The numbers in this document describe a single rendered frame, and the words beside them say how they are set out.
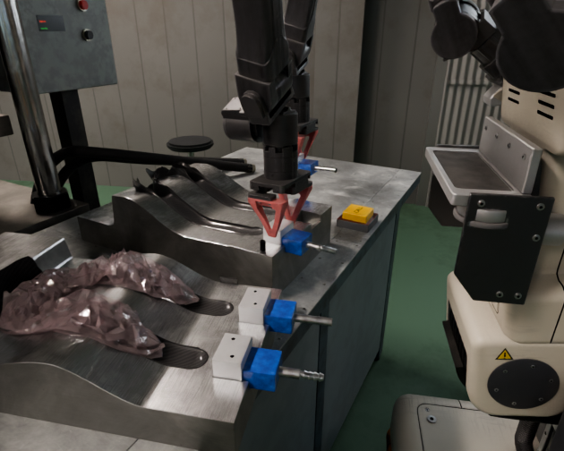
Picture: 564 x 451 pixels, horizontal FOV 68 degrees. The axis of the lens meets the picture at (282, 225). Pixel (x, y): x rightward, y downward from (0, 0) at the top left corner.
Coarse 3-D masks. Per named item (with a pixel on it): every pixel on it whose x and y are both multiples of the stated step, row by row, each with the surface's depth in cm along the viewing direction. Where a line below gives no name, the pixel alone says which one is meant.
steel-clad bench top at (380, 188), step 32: (256, 160) 154; (320, 160) 154; (320, 192) 124; (352, 192) 124; (384, 192) 124; (64, 224) 104; (96, 256) 89; (320, 256) 89; (352, 256) 89; (288, 288) 78; (320, 288) 78; (0, 416) 52; (0, 448) 48; (32, 448) 48; (64, 448) 48; (96, 448) 48; (128, 448) 48; (160, 448) 48
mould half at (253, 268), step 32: (128, 192) 85; (192, 192) 91; (96, 224) 91; (128, 224) 86; (160, 224) 81; (192, 224) 83; (256, 224) 83; (320, 224) 87; (192, 256) 80; (224, 256) 76; (256, 256) 72; (288, 256) 76
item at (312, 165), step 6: (300, 156) 102; (300, 162) 101; (306, 162) 101; (312, 162) 101; (318, 162) 102; (300, 168) 101; (306, 168) 100; (312, 168) 100; (318, 168) 100; (324, 168) 99; (330, 168) 99; (336, 168) 98
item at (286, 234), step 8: (272, 224) 76; (288, 224) 76; (264, 232) 75; (280, 232) 73; (288, 232) 76; (296, 232) 76; (304, 232) 76; (272, 240) 75; (280, 240) 74; (288, 240) 73; (296, 240) 73; (304, 240) 73; (288, 248) 74; (296, 248) 73; (304, 248) 74; (312, 248) 73; (320, 248) 73; (328, 248) 72
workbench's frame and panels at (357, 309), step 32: (384, 224) 108; (384, 256) 141; (352, 288) 113; (384, 288) 153; (352, 320) 120; (384, 320) 165; (288, 352) 67; (320, 352) 99; (352, 352) 128; (288, 384) 85; (320, 384) 104; (352, 384) 137; (256, 416) 74; (288, 416) 89; (320, 416) 110; (256, 448) 77; (288, 448) 93; (320, 448) 117
